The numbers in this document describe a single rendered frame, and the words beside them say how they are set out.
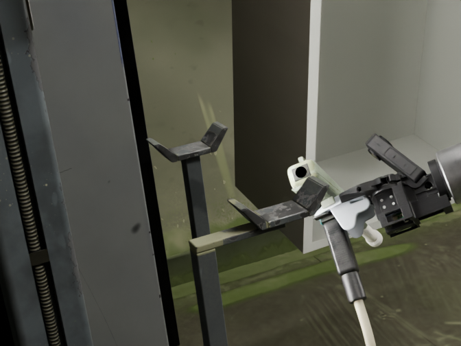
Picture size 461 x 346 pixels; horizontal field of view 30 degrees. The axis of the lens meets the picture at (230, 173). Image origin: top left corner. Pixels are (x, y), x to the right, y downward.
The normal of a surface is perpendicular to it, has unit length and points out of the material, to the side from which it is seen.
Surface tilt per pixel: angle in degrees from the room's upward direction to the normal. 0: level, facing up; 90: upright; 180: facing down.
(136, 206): 90
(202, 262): 90
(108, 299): 90
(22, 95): 90
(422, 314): 0
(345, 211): 49
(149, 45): 57
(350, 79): 102
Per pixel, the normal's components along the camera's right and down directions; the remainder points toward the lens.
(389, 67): 0.46, 0.45
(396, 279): -0.11, -0.93
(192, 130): 0.28, -0.28
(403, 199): -0.37, -0.29
